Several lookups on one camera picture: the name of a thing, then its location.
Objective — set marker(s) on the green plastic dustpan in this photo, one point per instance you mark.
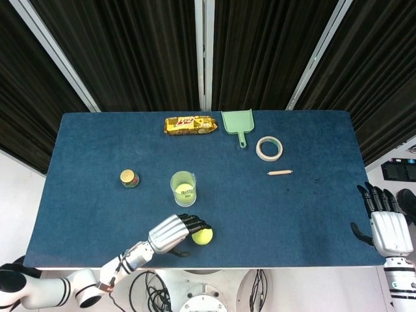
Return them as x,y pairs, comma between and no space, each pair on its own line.
237,122

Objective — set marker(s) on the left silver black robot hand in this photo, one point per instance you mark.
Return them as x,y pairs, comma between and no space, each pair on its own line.
169,234

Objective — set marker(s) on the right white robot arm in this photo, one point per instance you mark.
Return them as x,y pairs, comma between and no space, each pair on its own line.
401,282

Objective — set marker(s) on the small jar with gold lid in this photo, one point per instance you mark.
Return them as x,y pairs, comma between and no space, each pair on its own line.
129,178

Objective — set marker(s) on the yellow tennis ball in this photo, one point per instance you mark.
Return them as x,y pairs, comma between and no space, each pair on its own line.
184,194
203,238

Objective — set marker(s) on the black electronic device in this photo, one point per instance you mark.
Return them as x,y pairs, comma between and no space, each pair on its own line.
398,169

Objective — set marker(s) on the yellow snack packet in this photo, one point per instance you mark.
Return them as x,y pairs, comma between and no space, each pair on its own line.
190,126

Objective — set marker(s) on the clear green plastic cup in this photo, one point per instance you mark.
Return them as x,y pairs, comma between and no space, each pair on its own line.
191,178

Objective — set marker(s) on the cream masking tape roll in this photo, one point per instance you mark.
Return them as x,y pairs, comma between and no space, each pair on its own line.
260,152

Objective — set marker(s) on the blue velvet table cloth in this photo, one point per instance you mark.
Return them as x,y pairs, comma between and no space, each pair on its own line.
276,214

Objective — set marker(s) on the white frame post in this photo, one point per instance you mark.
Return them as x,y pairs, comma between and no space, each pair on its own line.
55,55
317,55
203,55

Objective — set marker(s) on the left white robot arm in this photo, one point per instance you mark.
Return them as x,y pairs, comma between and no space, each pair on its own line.
126,260

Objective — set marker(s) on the black pleated curtain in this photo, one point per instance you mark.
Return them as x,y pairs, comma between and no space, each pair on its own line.
130,55
22,107
380,81
266,52

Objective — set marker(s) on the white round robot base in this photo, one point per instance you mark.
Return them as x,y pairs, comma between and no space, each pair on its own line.
201,292

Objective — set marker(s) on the small wooden stick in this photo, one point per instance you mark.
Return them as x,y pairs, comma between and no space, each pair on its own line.
280,172

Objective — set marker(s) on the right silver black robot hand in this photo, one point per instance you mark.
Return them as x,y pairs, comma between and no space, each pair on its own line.
390,232

